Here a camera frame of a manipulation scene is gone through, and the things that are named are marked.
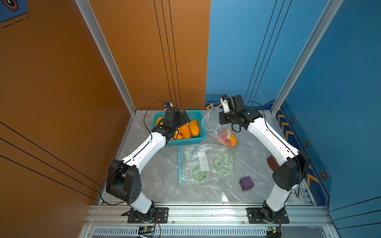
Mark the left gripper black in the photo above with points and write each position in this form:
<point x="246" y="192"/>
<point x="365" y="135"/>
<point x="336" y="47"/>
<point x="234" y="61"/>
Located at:
<point x="181" y="118"/>

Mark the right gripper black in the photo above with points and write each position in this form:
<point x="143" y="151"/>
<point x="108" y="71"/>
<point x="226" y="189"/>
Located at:
<point x="226" y="117"/>

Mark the clear zip-top bag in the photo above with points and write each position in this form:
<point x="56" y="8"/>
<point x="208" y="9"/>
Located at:
<point x="211" y="122"/>

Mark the red pink mango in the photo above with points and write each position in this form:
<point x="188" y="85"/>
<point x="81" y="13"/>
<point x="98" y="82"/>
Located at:
<point x="223" y="138"/>

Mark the large orange mango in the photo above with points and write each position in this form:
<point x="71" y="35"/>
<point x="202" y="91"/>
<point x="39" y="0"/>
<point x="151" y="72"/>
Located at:
<point x="231" y="139"/>

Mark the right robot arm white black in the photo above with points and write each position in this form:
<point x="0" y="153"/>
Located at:
<point x="289" y="165"/>

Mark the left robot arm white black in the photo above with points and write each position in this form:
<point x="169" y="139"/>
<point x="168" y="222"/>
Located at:
<point x="123" y="180"/>

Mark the yellow mango left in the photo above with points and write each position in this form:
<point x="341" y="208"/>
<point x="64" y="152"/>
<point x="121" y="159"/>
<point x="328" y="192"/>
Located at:
<point x="159" y="121"/>

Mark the orange mango middle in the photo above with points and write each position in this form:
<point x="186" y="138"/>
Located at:
<point x="185" y="131"/>

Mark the orange mango front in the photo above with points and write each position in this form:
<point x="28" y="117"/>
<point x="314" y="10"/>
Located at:
<point x="177" y="137"/>

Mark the orange mango back right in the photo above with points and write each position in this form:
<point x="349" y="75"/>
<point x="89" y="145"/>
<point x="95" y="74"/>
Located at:
<point x="194" y="128"/>

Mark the teal plastic basket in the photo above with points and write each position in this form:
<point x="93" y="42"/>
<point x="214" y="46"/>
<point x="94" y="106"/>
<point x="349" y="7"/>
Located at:
<point x="196" y="139"/>

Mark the clear bags stack green print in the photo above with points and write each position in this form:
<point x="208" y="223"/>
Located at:
<point x="206" y="164"/>

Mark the dark red box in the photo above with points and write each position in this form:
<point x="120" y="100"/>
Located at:
<point x="272" y="163"/>

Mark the purple cube box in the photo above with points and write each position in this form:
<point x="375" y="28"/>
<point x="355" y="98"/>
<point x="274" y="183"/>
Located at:
<point x="246" y="183"/>

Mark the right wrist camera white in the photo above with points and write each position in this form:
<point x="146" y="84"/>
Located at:
<point x="224" y="101"/>

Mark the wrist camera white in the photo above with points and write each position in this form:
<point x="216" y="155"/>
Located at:
<point x="167" y="105"/>
<point x="224" y="101"/>

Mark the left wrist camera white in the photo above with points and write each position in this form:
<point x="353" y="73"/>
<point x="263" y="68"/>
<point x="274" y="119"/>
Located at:
<point x="167" y="105"/>

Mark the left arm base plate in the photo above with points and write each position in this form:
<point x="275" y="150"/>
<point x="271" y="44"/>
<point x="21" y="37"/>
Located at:
<point x="156" y="214"/>

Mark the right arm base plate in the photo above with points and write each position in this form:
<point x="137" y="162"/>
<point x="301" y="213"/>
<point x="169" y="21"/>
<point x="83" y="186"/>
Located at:
<point x="267" y="216"/>

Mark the aluminium rail front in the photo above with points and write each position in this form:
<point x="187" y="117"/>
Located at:
<point x="213" y="215"/>

